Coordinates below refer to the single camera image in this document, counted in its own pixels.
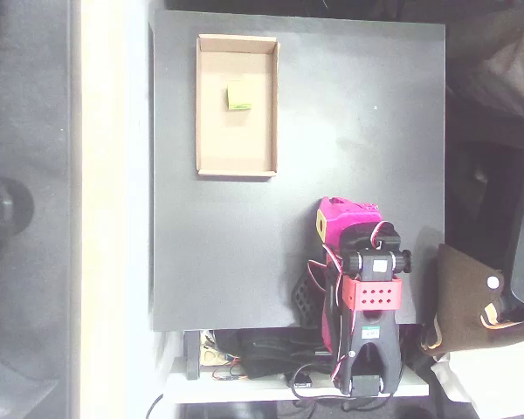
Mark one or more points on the small wooden piece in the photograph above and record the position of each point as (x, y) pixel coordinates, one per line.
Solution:
(211, 357)

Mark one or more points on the magenta gripper yellow face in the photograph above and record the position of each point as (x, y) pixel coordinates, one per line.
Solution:
(348, 215)

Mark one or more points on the white shelf board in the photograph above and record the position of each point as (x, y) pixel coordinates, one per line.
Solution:
(227, 390)

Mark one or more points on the dark brown cloth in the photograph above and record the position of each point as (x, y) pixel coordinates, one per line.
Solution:
(506, 65)

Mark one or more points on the small black connector plug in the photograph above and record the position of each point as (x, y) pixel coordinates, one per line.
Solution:
(303, 380)

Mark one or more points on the black lattice robot base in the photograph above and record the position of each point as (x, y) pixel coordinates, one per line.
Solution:
(303, 301)

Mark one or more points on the brown felt bag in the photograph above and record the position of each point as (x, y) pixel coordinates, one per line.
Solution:
(458, 305)

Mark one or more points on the green cube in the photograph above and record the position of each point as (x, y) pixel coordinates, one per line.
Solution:
(239, 96)

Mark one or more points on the shallow cardboard box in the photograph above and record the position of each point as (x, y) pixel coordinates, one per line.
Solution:
(236, 139)

